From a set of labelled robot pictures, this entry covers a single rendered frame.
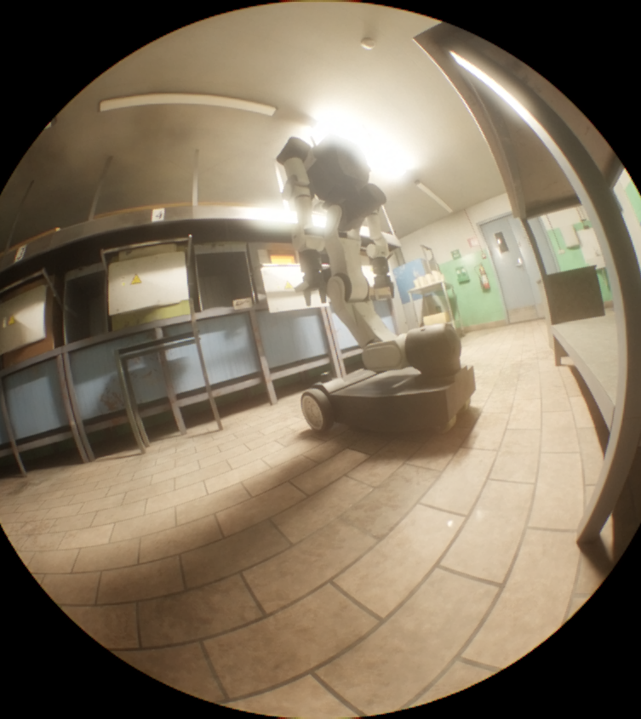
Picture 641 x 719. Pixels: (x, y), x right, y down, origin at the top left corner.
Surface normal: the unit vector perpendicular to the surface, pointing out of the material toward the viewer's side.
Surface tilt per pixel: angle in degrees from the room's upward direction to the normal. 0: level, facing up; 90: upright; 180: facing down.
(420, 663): 0
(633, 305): 90
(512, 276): 90
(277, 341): 90
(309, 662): 0
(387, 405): 90
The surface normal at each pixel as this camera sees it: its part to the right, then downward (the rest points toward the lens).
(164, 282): 0.58, -0.10
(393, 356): -0.81, 0.22
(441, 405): -0.57, 0.19
